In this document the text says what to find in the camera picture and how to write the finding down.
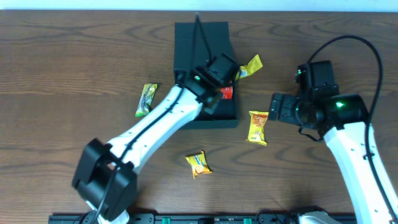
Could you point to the yellow biscuit packet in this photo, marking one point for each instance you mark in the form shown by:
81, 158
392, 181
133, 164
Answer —
198, 164

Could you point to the red soda can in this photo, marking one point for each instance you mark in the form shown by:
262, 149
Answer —
227, 93

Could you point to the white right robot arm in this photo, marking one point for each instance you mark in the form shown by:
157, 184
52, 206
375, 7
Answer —
342, 123

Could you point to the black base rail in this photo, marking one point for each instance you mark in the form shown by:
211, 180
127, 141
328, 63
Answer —
148, 218

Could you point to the green yellow snack packet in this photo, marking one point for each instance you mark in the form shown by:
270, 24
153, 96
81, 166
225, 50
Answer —
147, 96

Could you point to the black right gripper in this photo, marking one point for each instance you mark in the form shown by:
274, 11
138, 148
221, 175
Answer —
277, 107

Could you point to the orange yellow snack packet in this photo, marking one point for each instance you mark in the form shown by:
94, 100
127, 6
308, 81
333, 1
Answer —
256, 127

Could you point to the black open box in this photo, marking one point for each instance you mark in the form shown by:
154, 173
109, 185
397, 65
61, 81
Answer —
216, 40

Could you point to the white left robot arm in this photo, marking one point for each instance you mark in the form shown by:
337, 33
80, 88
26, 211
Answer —
107, 173

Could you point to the small yellow packet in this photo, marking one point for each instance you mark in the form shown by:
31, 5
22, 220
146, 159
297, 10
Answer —
252, 67

